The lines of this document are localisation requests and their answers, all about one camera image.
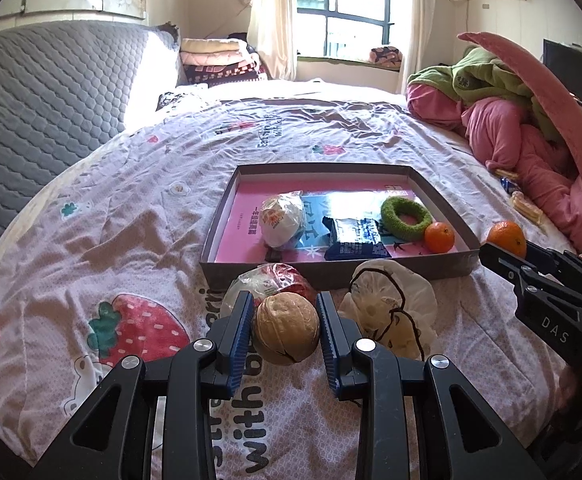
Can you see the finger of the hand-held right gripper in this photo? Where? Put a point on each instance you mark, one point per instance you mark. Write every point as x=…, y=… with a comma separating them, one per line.
x=546, y=256
x=503, y=262

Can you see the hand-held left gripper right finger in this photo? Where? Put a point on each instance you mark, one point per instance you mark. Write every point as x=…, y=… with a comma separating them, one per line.
x=328, y=340

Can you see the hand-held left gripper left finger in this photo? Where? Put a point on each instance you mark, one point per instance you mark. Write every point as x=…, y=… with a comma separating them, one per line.
x=241, y=340

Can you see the small orange mandarin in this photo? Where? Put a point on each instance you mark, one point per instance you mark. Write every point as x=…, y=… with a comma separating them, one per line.
x=506, y=237
x=440, y=237

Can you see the brown walnut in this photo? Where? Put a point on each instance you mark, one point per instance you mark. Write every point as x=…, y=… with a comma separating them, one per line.
x=286, y=330

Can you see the shallow grey cardboard box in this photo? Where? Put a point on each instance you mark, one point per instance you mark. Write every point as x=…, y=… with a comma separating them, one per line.
x=451, y=265

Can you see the blue snack packet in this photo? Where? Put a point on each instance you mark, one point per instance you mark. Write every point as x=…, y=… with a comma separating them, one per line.
x=353, y=237

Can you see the yellow snack stick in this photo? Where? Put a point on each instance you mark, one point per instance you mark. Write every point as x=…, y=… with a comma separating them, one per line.
x=527, y=210

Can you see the red-white wrapped snack packet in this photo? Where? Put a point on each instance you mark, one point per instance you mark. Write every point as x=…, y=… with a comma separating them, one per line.
x=281, y=280

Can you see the blue wrapped candy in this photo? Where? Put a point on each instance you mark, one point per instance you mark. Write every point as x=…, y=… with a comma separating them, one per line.
x=511, y=186

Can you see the white wrapped bun in tray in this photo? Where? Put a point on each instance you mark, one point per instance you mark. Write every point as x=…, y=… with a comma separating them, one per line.
x=281, y=220

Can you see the pink crumpled blanket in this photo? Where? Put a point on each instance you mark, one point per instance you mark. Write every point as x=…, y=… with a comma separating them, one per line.
x=501, y=130

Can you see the long pink pillow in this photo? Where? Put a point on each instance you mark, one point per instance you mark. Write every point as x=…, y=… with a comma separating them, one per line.
x=546, y=90

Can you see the strawberry printed bedsheet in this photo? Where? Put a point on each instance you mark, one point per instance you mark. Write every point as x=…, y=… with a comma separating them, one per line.
x=121, y=210

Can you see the black flat television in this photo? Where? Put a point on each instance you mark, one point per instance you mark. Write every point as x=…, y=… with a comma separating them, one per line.
x=571, y=75

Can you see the green fleece blanket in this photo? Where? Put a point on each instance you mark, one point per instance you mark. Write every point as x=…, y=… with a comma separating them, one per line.
x=486, y=72

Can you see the floral cushion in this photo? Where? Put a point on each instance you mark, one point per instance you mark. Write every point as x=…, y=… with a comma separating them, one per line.
x=386, y=56

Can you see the black white patterned cloth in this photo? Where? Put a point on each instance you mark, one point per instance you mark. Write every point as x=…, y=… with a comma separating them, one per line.
x=176, y=99

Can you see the cream curtain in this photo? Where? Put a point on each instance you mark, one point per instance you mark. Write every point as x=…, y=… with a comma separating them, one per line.
x=271, y=20
x=418, y=20

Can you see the dark patterned folded blanket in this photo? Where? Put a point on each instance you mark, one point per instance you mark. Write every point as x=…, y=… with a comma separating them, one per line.
x=226, y=74

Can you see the pink folded blanket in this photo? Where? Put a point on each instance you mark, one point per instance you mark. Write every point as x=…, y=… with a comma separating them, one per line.
x=216, y=58

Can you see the dark framed window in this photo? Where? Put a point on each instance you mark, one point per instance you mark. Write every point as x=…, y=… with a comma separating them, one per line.
x=356, y=10

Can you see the cream folded blanket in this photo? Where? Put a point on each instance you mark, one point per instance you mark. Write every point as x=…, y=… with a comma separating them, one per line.
x=211, y=45

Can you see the grey quilted headboard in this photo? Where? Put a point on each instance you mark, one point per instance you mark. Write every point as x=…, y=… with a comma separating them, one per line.
x=46, y=100

